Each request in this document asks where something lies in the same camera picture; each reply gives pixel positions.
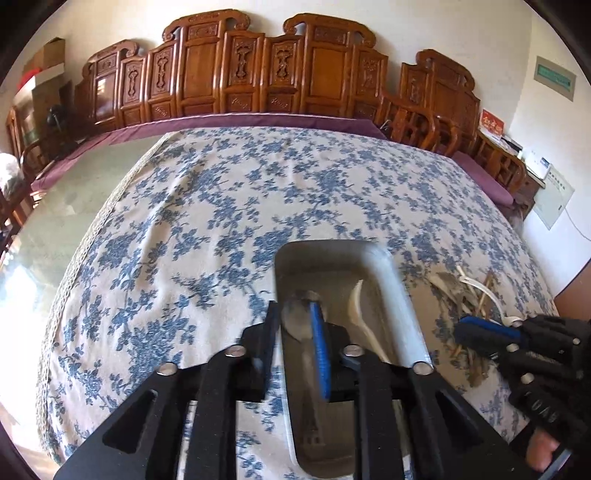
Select wooden armchair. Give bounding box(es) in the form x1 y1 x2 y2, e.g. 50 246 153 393
381 90 462 158

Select blue floral tablecloth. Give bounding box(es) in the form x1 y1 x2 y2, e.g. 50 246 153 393
37 127 561 480

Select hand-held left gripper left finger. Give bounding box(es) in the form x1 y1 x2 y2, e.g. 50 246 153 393
55 299 280 480

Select wooden side cabinet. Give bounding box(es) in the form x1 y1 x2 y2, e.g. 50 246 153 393
471 131 543 217

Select metal spoon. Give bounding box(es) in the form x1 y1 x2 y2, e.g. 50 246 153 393
281 290 326 342

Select red box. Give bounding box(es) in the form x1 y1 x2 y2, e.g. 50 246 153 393
480 109 505 137

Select white wall panel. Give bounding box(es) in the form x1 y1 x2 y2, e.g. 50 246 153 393
533 159 576 230

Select grey metal tray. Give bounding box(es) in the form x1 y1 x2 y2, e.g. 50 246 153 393
274 240 435 480

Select carved wooden screen panel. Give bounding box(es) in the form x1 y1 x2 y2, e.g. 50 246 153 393
75 41 151 136
399 50 482 155
147 13 269 123
265 14 387 126

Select dark wooden chair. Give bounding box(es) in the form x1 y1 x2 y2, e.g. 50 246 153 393
6 105 80 172

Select brown wooden door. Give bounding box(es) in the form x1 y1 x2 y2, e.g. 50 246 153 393
553 265 591 320

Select green wall sign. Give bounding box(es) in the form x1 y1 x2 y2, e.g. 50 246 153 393
534 56 577 102

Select person's right hand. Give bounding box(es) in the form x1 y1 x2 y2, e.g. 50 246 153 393
526 427 563 472

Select white cable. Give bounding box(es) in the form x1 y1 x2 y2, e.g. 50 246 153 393
567 216 591 241

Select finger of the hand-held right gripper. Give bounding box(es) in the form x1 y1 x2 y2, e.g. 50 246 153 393
454 324 513 360
459 315 525 339

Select white device box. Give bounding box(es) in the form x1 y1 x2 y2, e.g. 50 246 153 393
524 154 553 180

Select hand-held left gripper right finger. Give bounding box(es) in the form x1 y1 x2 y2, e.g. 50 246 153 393
308 299 539 480

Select cardboard boxes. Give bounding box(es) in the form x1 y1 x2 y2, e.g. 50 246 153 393
16 37 66 100

